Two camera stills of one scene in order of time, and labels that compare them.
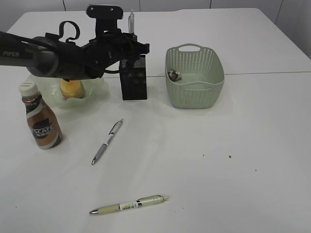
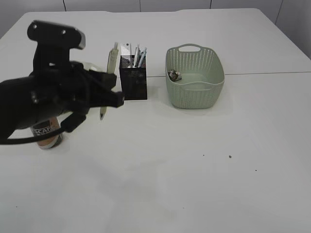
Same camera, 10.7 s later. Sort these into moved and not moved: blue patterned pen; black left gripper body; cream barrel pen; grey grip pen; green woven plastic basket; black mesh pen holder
Moved: grey grip pen; black left gripper body; cream barrel pen; blue patterned pen
Not moved: green woven plastic basket; black mesh pen holder
